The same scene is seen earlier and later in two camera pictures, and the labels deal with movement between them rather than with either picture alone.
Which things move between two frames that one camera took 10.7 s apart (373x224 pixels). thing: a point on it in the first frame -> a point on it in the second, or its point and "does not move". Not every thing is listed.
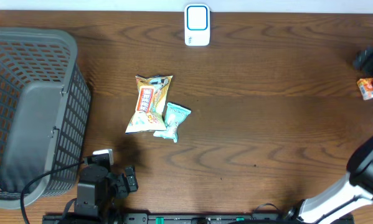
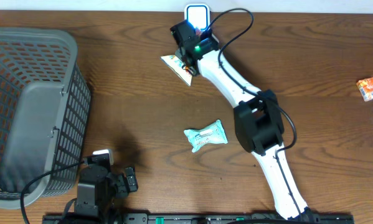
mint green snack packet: x=174 y=115 -> x=212 y=135
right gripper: x=369 y=62 -> x=179 y=50
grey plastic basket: x=38 y=107 does not move
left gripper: x=123 y=187 does not move
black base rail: x=143 y=218 does not move
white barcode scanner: x=197 y=25 does not move
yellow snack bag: x=148 y=116 -> x=178 y=68
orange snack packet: x=369 y=88 does not move
